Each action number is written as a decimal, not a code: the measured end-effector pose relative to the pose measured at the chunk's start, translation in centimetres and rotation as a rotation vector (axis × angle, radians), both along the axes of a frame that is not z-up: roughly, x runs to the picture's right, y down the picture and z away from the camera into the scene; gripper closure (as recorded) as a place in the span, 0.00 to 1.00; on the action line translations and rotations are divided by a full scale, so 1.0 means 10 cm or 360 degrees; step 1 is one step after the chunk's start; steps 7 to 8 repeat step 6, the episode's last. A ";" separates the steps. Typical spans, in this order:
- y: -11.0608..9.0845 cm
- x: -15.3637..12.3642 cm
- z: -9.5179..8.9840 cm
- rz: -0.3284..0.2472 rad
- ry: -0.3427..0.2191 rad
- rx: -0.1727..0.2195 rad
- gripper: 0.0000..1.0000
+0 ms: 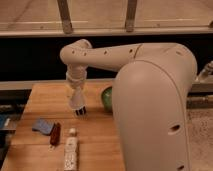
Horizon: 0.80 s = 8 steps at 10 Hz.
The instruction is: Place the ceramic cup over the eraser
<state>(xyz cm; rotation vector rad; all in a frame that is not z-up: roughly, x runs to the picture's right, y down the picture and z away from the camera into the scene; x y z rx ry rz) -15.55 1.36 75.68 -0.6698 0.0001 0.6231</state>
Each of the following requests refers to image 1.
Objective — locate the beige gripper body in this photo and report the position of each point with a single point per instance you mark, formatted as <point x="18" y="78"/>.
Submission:
<point x="74" y="83"/>

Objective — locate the white ceramic cup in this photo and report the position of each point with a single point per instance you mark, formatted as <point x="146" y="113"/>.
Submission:
<point x="77" y="101"/>

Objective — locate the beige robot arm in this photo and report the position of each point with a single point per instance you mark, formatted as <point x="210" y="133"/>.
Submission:
<point x="149" y="97"/>

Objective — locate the black white striped eraser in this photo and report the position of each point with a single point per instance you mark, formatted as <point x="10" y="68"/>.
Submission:
<point x="81" y="111"/>

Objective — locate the green bowl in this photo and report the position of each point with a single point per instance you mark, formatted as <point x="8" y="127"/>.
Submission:
<point x="106" y="98"/>

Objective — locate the small white ball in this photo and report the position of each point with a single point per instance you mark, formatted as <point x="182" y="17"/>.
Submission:
<point x="72" y="132"/>

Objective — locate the white remote control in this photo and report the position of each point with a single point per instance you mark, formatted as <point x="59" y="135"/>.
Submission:
<point x="71" y="154"/>

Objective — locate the grey pipe fitting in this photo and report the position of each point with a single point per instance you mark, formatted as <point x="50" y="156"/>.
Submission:
<point x="206" y="71"/>

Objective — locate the left metal window post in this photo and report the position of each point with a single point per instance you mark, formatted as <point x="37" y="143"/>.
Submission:
<point x="65" y="16"/>

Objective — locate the metal window post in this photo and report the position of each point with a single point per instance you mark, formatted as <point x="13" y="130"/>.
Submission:
<point x="65" y="16"/>
<point x="130" y="15"/>

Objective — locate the right metal window post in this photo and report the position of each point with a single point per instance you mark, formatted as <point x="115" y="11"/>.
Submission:
<point x="130" y="15"/>

